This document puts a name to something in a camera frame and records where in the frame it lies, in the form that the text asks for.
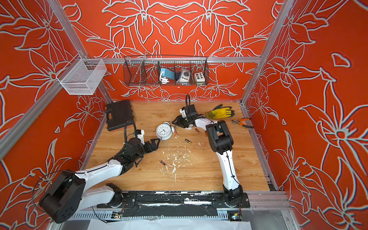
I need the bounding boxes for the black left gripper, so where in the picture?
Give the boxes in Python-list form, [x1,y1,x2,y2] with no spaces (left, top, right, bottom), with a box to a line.
[132,138,160,163]

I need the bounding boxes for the white round twin-bell alarm clock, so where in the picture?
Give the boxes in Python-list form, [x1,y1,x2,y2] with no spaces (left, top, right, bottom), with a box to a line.
[156,122,175,141]

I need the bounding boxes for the white square alarm clock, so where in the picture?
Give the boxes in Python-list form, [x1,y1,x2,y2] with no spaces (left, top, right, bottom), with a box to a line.
[185,124,194,130]

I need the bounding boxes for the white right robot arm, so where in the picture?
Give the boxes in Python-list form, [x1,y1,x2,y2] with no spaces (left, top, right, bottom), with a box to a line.
[172,94,243,207]

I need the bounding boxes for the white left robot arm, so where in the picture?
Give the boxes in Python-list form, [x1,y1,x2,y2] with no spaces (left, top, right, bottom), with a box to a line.
[36,128,161,223]

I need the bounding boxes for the yellow black work glove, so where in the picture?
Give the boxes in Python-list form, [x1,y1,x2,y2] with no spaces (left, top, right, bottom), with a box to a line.
[205,104,235,120]

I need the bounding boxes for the white socket adapter in basket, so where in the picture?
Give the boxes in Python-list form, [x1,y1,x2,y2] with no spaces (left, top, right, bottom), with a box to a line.
[176,69,191,83]

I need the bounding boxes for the black plastic tool case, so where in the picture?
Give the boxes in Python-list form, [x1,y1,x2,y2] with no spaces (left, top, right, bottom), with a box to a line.
[105,100,134,131]

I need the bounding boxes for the blue white item in basket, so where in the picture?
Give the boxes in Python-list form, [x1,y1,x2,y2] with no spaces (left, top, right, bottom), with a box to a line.
[159,68,175,84]

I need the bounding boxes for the beige button box in basket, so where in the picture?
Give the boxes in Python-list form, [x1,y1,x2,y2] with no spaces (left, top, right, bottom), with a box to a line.
[194,72,206,85]

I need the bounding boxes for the black wire wall basket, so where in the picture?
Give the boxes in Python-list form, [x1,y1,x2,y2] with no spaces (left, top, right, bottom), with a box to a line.
[123,55,209,86]

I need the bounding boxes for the orange handled pliers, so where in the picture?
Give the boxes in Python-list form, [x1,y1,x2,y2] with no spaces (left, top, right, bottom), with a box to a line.
[232,118,254,129]

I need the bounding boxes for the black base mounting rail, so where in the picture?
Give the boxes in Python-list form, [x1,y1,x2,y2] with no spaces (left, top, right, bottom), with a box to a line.
[93,191,250,222]

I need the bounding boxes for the clear plastic wall bin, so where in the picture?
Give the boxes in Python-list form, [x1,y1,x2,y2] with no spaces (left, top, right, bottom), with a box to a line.
[57,59,107,95]

